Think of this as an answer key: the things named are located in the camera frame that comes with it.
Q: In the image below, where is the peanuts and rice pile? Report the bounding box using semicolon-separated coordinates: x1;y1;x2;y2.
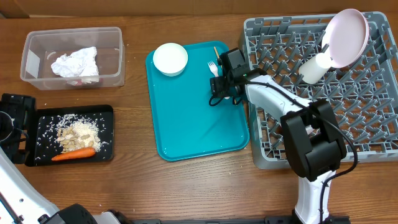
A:
34;113;105;166

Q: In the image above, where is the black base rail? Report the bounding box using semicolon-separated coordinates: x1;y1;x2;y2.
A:
133;214;351;224

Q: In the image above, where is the wooden chopstick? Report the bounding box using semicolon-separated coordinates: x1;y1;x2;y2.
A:
213;46;220;62

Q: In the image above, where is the black tray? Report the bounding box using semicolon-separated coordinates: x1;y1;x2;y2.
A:
25;105;114;167

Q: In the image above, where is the white napkin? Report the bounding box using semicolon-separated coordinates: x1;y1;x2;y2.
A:
51;47;99;78

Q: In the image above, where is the orange carrot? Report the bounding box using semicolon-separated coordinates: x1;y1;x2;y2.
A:
52;147;96;161

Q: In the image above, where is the red snack wrapper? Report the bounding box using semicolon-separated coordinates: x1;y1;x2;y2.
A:
67;78;100;86

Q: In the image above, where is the white plastic cup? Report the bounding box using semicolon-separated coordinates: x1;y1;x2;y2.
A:
298;53;332;84

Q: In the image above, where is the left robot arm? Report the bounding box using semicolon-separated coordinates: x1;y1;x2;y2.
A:
1;93;129;223

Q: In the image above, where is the white round plate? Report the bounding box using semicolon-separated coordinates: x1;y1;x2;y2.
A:
322;9;369;68

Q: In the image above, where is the teal serving tray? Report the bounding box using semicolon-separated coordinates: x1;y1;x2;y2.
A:
146;41;250;161

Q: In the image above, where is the grey dishwasher rack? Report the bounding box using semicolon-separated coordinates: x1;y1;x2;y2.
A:
240;11;397;162

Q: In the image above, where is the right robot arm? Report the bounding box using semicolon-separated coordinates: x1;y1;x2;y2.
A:
209;48;350;223

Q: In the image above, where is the clear plastic bin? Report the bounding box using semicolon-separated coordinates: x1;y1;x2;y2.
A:
20;27;125;90

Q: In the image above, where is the white bowl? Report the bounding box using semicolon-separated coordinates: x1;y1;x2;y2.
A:
152;43;188;77

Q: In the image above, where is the white plastic fork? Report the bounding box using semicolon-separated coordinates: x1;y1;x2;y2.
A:
208;61;218;77

